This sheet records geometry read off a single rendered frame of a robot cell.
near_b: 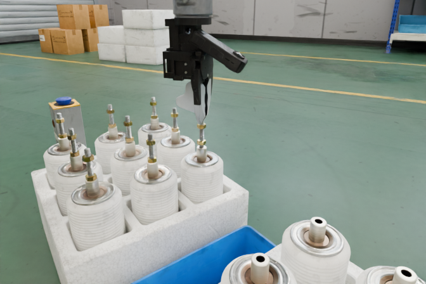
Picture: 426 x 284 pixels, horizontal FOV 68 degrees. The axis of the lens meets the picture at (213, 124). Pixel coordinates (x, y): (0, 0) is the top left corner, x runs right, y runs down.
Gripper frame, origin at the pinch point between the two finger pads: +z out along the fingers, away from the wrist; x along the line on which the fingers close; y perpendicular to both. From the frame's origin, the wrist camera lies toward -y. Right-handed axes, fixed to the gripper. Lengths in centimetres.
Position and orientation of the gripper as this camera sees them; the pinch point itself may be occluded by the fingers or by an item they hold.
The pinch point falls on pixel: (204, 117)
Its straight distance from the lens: 66.3
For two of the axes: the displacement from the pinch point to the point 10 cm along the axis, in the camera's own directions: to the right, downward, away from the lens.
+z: 0.0, 9.4, 3.5
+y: -9.5, -1.1, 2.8
